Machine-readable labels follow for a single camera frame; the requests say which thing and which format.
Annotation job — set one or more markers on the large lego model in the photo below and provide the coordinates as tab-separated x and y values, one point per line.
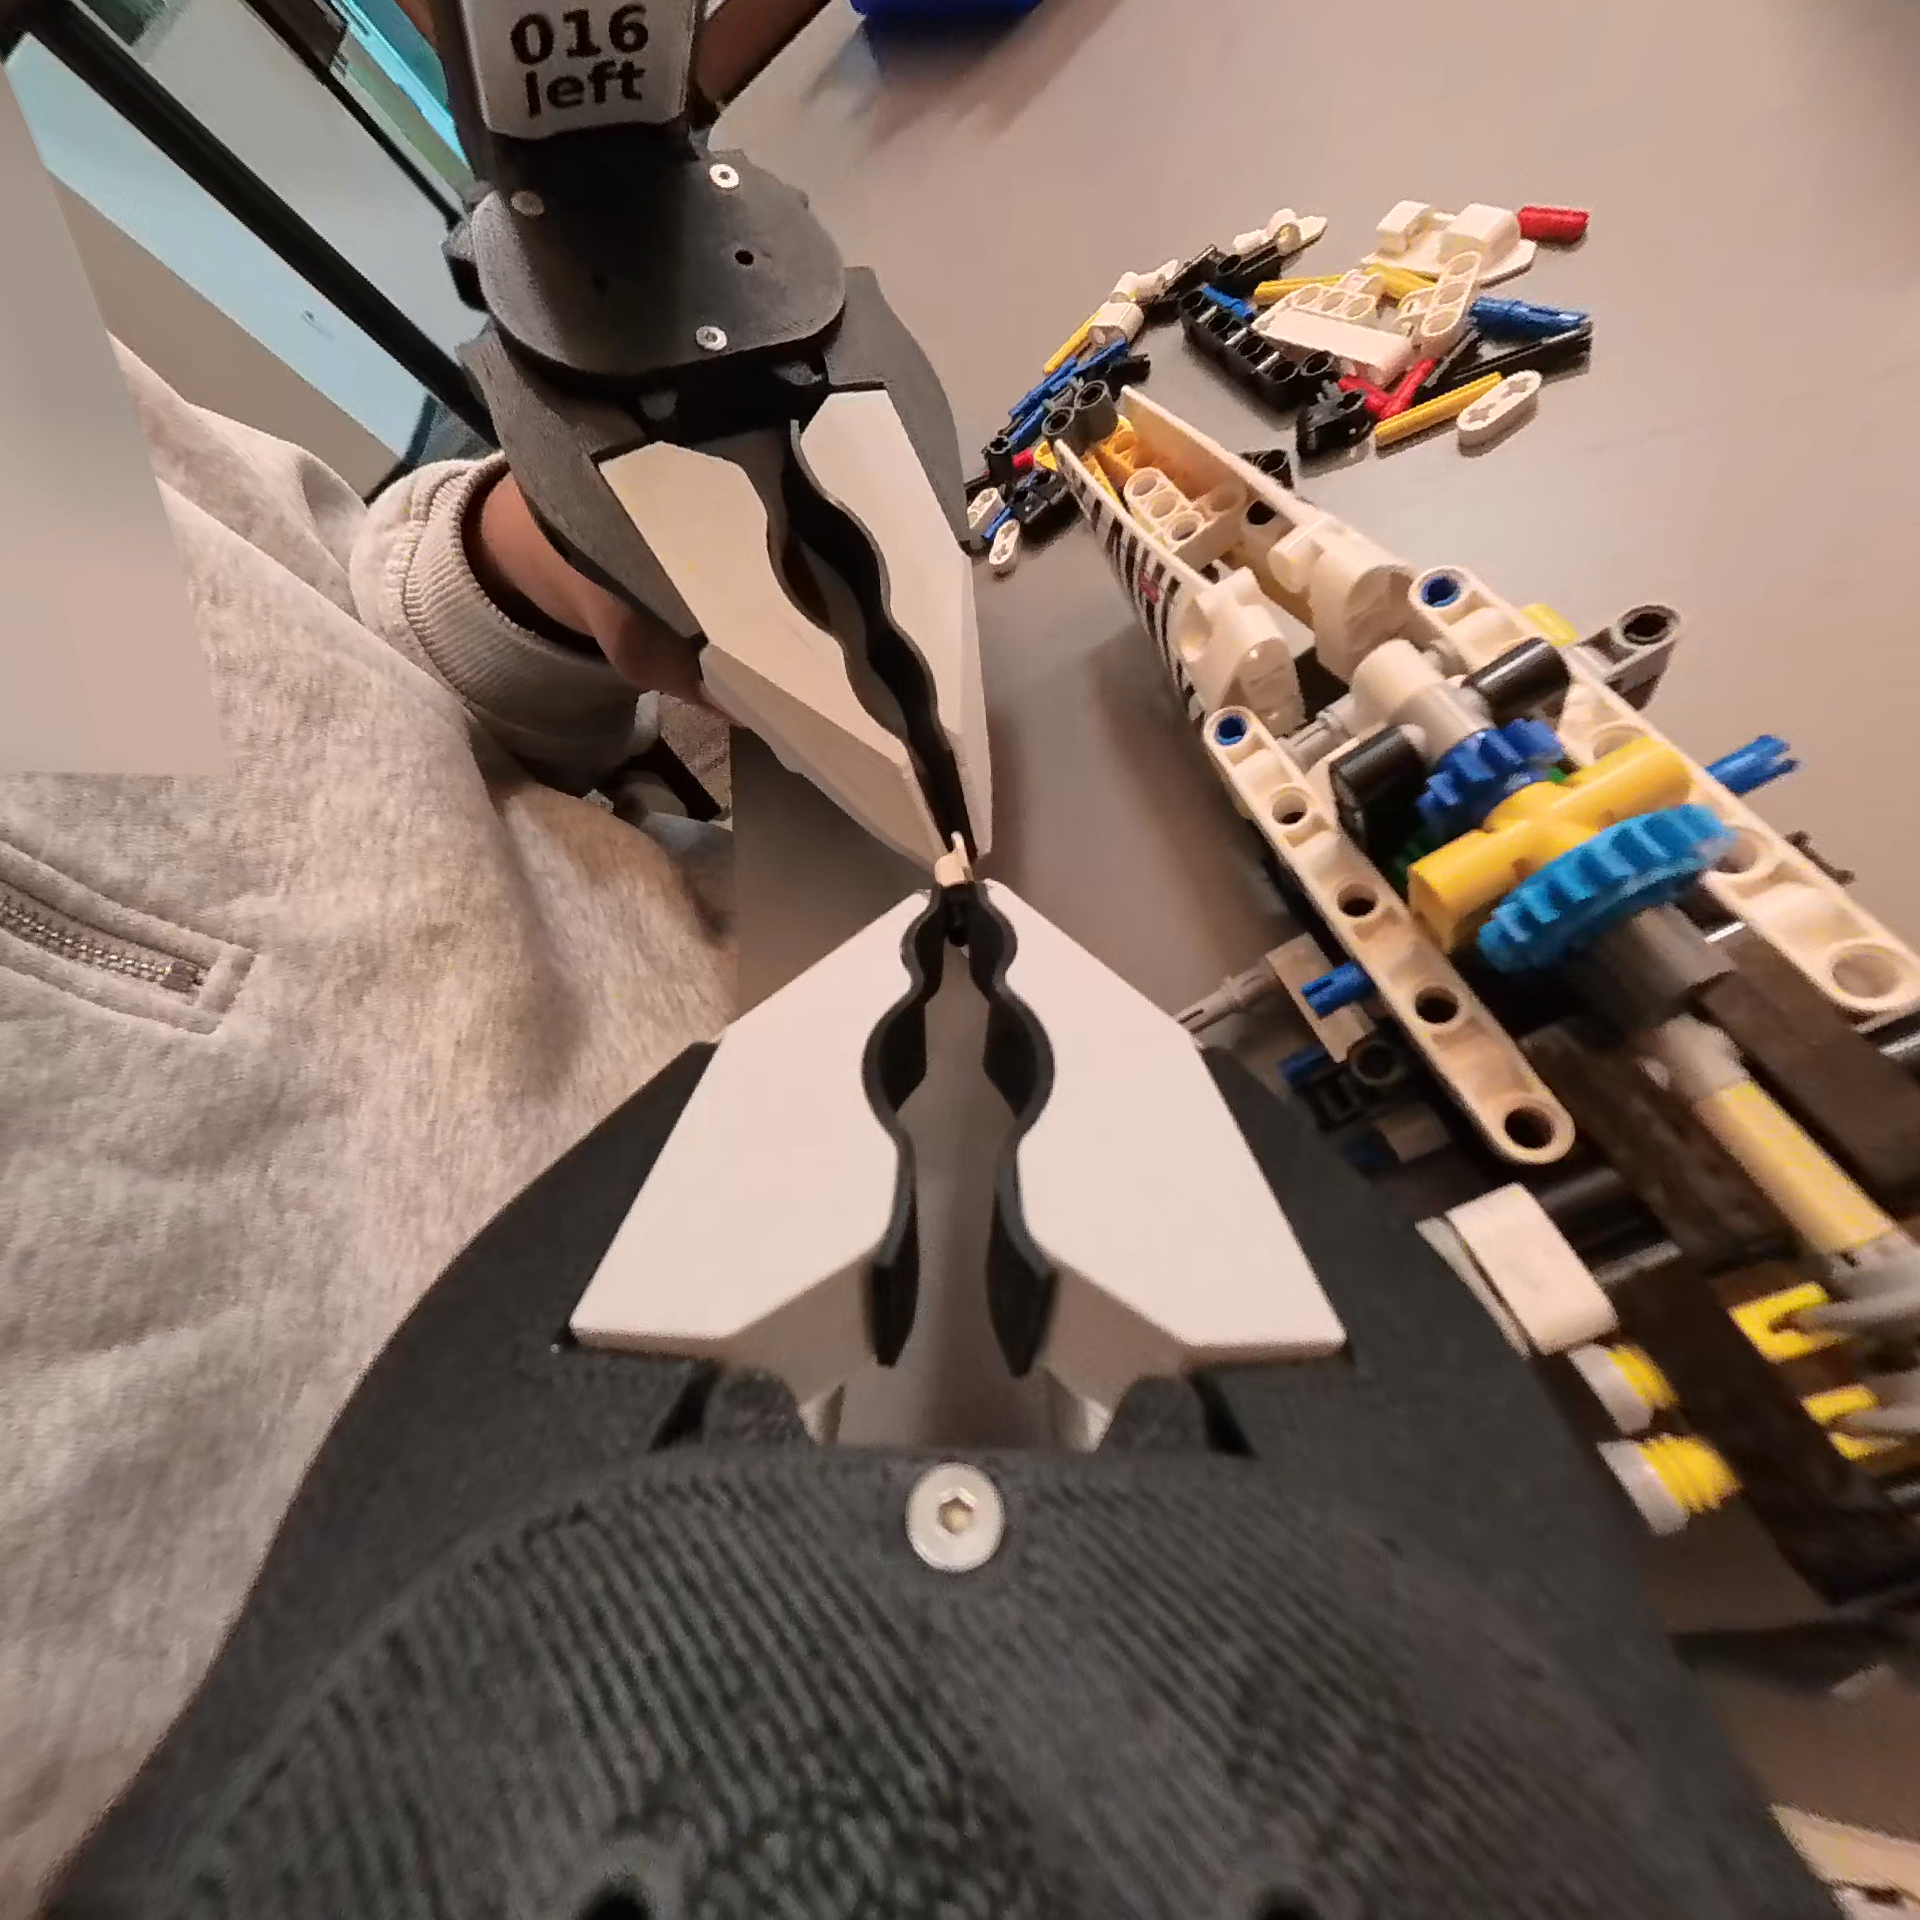
1515	840

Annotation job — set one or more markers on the person's left forearm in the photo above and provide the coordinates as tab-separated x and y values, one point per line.
451	629

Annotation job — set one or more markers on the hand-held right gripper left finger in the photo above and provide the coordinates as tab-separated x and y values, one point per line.
751	1171

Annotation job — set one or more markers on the black framed glass partition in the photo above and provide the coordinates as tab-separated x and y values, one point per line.
301	164

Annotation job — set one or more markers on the person's left hand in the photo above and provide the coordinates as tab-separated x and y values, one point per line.
639	661

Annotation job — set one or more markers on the person's beige sweatshirt torso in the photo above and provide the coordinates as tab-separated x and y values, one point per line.
301	1050

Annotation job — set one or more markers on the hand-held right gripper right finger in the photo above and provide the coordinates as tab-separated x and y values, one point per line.
1155	1185

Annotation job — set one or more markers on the pile of lego pieces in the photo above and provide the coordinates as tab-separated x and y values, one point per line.
1350	323

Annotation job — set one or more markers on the blue plastic bin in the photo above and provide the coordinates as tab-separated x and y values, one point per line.
945	7

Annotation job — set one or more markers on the small tan lego pin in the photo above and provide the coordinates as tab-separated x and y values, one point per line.
954	866

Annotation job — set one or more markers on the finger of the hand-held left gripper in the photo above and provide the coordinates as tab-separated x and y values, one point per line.
902	523
704	556

